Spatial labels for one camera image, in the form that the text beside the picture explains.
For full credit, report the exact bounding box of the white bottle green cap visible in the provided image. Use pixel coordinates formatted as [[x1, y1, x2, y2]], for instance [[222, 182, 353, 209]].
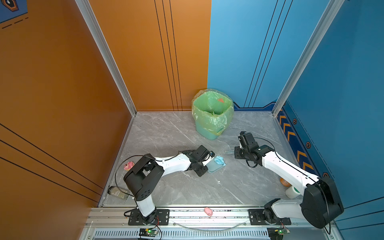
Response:
[[285, 186, 301, 199]]

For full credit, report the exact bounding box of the left circuit board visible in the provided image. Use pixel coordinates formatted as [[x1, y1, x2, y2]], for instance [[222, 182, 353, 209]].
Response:
[[139, 228, 159, 239]]

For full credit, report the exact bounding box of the green trash bin with liner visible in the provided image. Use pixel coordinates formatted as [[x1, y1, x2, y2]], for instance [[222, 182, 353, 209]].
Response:
[[192, 89, 235, 140]]

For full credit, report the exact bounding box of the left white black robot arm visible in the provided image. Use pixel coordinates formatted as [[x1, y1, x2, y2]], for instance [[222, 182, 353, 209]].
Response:
[[124, 145, 215, 218]]

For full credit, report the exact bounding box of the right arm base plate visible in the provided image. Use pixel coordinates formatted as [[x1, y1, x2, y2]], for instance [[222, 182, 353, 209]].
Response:
[[248, 209, 292, 226]]

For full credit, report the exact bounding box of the grey-green hand brush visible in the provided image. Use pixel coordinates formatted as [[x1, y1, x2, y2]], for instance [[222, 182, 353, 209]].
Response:
[[225, 150, 235, 155]]

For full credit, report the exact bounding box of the right circuit board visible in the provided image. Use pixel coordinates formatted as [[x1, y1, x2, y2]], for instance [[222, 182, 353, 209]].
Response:
[[267, 228, 291, 240]]

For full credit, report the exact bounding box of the circuit board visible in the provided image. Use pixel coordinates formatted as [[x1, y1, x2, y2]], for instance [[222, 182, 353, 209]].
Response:
[[267, 228, 291, 240], [139, 228, 159, 239]]

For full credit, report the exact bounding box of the light blue paper scrap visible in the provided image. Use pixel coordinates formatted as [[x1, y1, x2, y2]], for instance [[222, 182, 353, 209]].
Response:
[[214, 156, 226, 166]]

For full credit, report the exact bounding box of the grey-green plastic dustpan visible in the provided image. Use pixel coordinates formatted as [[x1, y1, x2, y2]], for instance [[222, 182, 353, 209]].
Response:
[[206, 159, 225, 173]]

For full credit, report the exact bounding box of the pink toy on yellow base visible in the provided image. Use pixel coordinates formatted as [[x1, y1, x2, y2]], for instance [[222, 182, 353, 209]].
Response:
[[124, 162, 135, 171]]

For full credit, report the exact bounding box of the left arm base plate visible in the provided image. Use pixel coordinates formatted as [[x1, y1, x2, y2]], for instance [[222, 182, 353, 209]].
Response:
[[128, 209, 170, 226]]

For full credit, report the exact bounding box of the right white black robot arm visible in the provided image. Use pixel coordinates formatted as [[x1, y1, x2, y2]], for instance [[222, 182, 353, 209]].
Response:
[[234, 132, 345, 229]]

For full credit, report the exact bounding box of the pink paper ball on rail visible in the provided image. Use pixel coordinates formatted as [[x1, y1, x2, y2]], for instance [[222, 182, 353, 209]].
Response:
[[204, 207, 213, 217]]

